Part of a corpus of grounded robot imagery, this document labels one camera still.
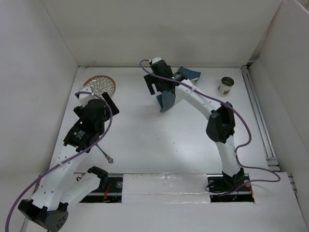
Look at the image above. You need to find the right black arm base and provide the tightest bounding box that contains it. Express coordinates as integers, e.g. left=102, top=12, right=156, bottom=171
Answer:
left=205, top=174, right=255, bottom=203

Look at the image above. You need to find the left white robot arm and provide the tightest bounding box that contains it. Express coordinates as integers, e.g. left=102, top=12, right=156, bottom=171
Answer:
left=18, top=91, right=119, bottom=232

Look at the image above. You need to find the patterned ceramic plate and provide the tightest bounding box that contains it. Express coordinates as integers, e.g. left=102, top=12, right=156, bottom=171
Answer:
left=83, top=75, right=116, bottom=97

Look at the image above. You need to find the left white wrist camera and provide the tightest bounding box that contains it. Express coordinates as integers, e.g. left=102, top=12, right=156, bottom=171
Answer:
left=75, top=85, right=96, bottom=107

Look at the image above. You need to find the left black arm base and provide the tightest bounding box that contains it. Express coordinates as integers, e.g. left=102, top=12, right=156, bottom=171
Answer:
left=80, top=174, right=123, bottom=203

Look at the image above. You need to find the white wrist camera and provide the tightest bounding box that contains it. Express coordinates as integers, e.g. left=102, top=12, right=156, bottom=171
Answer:
left=149, top=57, right=162, bottom=64
left=75, top=85, right=96, bottom=107

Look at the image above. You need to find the iridescent metal fork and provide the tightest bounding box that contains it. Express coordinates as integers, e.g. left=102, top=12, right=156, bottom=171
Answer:
left=96, top=145, right=113, bottom=164

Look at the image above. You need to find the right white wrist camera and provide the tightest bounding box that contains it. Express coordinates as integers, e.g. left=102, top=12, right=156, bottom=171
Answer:
left=149, top=57, right=162, bottom=64

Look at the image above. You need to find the aluminium rail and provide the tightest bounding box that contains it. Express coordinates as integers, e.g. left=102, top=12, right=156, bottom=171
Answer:
left=240, top=65, right=281, bottom=172

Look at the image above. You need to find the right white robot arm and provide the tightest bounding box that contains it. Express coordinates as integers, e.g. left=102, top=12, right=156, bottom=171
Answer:
left=140, top=58, right=244, bottom=191

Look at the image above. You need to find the blue beige checkered placemat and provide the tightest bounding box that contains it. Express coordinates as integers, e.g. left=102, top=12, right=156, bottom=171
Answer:
left=156, top=66, right=201, bottom=113

